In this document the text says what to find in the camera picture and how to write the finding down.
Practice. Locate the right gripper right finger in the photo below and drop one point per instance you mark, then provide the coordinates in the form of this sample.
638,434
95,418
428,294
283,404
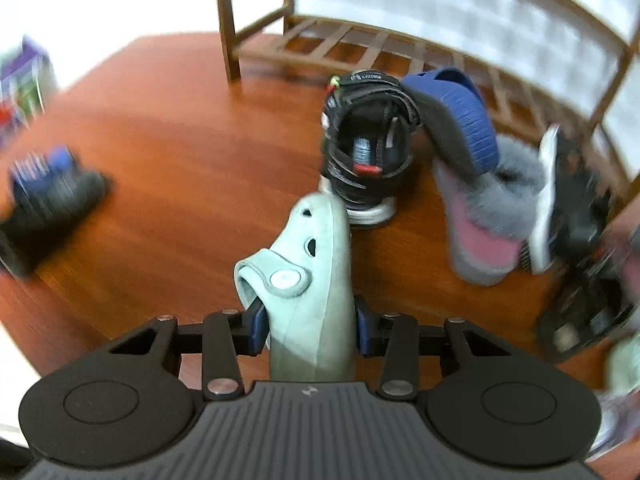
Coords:
394,337

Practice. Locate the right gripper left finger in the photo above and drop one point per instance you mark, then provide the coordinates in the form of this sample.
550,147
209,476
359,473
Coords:
226,335

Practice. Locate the pink boot grey fur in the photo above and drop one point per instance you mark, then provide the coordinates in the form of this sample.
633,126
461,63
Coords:
490,218

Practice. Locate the black leather boot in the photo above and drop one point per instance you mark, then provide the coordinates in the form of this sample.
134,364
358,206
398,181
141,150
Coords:
597,294

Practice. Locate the blue slipper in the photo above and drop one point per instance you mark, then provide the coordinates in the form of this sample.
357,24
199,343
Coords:
454,113

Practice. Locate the colourful box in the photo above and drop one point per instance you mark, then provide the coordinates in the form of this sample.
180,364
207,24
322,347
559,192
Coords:
27,82

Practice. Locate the black sport sandal silver sole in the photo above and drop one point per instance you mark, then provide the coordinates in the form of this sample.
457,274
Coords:
367,121

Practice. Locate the black white sneaker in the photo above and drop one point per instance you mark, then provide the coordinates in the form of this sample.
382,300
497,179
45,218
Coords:
572,210

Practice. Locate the brown wooden shoe rack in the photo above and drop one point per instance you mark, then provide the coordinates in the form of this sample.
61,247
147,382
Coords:
289,39

